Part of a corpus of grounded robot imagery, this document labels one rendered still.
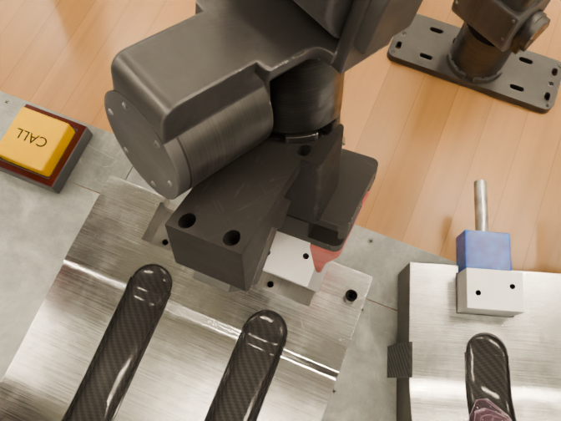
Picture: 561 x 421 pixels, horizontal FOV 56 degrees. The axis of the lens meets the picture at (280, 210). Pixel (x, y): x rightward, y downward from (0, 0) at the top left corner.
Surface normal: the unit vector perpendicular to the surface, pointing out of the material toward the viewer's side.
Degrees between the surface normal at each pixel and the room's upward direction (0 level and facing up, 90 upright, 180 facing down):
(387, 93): 0
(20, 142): 0
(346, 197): 21
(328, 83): 74
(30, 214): 0
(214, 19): 15
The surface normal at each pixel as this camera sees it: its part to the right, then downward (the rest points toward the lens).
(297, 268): -0.22, -0.22
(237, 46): 0.18, -0.47
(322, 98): 0.57, 0.63
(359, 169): -0.01, -0.64
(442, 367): -0.01, -0.32
